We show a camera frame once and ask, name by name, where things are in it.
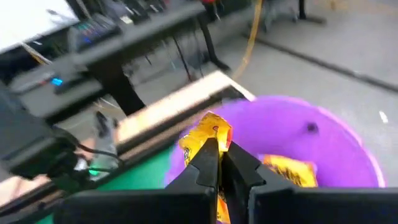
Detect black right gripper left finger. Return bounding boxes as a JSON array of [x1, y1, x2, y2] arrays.
[[55, 138, 221, 224]]

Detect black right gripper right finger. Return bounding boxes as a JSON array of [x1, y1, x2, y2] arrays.
[[220, 141, 398, 224]]

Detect yellow Sour Patch candy pack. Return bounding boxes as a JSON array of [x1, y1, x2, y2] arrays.
[[263, 154, 318, 188], [178, 111, 233, 224]]

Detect purple jack-o-lantern bucket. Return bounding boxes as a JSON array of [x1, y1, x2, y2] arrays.
[[164, 95, 386, 189]]

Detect grey desk with black legs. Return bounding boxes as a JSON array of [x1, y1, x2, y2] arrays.
[[9, 1, 233, 118]]

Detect grey device with blue light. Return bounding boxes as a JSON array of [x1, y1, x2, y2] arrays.
[[11, 70, 91, 96]]

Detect backlit computer keyboard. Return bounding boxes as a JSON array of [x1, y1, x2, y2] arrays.
[[68, 14, 122, 52]]

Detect whiteboard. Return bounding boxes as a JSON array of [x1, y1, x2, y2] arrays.
[[0, 0, 80, 54]]

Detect yellow cable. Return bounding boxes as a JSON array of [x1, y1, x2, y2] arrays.
[[231, 0, 264, 80]]

